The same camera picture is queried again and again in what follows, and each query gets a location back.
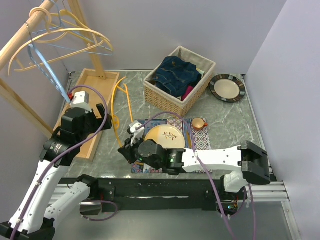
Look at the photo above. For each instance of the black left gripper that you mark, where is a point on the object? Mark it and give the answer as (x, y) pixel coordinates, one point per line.
(98, 121)

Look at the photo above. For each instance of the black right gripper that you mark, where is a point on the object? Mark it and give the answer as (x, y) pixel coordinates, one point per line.
(128, 150)

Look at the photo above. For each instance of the light blue wide hanger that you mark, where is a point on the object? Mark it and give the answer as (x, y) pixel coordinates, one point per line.
(47, 71)

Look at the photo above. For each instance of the magenta pleated skirt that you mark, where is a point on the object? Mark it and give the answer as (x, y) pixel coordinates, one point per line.
(187, 92)

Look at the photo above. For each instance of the dark denim skirt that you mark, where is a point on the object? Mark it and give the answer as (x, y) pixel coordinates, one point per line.
(174, 76)

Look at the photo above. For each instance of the blue wire hanger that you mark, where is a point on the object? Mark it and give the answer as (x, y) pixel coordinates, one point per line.
(69, 41)

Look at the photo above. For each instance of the yellow plastic hanger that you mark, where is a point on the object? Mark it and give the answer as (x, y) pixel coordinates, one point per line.
(72, 25)

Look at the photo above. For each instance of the pastel floral skirt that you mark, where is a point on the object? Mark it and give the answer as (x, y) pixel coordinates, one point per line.
(201, 72)

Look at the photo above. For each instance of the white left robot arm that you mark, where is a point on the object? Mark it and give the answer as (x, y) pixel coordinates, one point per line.
(36, 219)

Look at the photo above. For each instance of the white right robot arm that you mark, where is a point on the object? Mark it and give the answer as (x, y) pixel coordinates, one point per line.
(246, 163)

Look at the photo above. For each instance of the cream wooden hanger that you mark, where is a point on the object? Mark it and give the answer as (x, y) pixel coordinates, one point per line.
(46, 38)

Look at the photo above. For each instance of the wooden clothes rack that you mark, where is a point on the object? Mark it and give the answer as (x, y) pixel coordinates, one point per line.
(105, 81)

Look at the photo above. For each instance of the yellow cream dinner plate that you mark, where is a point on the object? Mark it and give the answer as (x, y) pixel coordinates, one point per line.
(168, 136)

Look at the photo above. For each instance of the patterned placemat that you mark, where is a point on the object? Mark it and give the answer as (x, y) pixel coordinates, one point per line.
(201, 141)

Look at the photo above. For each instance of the orange cup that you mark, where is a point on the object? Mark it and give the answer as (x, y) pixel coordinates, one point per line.
(198, 124)

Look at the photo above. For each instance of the wicker basket with liner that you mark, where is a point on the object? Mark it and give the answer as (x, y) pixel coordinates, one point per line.
(166, 102)

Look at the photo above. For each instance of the striped rim dark plate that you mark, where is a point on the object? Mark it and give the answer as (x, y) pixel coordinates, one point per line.
(227, 88)

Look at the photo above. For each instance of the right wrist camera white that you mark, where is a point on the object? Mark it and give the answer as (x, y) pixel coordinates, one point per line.
(136, 131)

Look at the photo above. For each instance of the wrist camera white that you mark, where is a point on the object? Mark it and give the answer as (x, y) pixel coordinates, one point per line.
(136, 131)
(81, 100)

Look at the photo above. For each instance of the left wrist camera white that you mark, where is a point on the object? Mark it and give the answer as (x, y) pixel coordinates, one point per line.
(81, 100)

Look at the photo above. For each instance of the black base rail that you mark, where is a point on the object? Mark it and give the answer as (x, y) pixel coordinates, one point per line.
(138, 194)

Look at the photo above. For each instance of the gold knife green handle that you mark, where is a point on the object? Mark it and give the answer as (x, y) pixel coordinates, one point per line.
(190, 140)

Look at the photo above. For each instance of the aluminium frame rail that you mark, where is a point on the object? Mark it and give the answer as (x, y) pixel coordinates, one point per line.
(265, 214)

